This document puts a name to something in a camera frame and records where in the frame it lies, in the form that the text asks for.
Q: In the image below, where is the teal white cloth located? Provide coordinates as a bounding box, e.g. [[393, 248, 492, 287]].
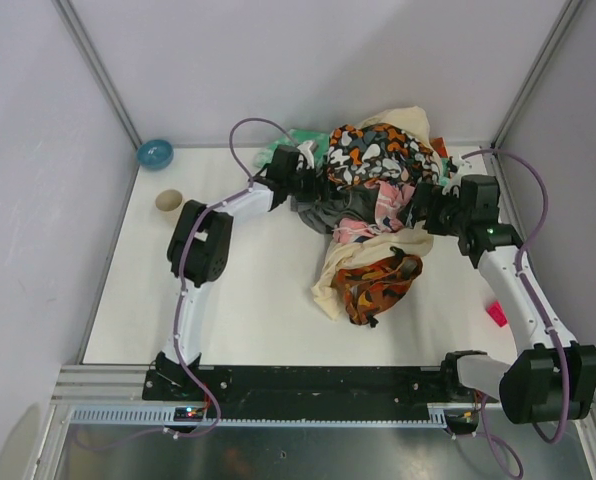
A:
[[253, 129, 451, 174]]

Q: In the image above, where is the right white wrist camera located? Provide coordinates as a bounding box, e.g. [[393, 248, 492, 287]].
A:
[[439, 156, 472, 195]]

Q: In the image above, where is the red orange camouflage cloth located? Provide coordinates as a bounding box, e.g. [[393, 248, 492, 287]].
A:
[[330, 137, 449, 327]]

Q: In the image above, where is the grey cable duct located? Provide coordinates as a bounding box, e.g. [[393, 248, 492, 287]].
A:
[[67, 402, 464, 429]]

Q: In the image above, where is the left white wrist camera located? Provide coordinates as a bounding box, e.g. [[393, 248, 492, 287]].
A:
[[297, 140, 318, 170]]

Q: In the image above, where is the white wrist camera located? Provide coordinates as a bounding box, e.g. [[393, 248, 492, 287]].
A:
[[297, 140, 318, 170], [439, 156, 472, 195]]

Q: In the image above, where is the left aluminium frame post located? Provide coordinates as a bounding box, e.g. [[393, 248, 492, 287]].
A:
[[51, 0, 142, 150]]

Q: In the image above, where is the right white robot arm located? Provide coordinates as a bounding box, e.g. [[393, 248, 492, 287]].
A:
[[409, 174, 596, 424]]

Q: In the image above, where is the grey cloth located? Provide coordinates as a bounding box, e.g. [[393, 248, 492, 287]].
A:
[[290, 182, 378, 234]]

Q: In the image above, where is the blue bowl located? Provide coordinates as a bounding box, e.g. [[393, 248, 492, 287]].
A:
[[136, 139, 174, 171]]

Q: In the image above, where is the aluminium frame post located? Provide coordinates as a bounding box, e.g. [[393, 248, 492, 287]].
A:
[[51, 0, 142, 150], [489, 0, 587, 148]]

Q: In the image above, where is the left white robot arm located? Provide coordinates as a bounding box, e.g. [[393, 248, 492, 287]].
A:
[[154, 140, 323, 387]]

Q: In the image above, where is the pink plastic object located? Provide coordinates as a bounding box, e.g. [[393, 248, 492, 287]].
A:
[[486, 301, 508, 328]]

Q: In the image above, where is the cream cloth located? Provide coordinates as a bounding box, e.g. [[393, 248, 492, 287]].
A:
[[311, 104, 437, 324]]

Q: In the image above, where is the black orange white patterned cloth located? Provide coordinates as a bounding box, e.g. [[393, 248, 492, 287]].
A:
[[324, 123, 442, 189]]

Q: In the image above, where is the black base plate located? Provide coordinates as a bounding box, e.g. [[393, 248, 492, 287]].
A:
[[142, 360, 481, 430]]

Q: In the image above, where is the pink navy patterned cloth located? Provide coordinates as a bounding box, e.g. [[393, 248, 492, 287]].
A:
[[333, 180, 414, 244]]

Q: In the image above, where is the beige cup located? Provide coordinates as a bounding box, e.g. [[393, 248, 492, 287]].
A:
[[154, 189, 185, 226]]

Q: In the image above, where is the aluminium front rail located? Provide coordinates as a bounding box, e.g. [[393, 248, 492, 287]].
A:
[[50, 364, 596, 406]]

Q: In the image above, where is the right aluminium frame post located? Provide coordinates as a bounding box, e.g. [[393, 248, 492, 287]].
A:
[[489, 0, 587, 148]]

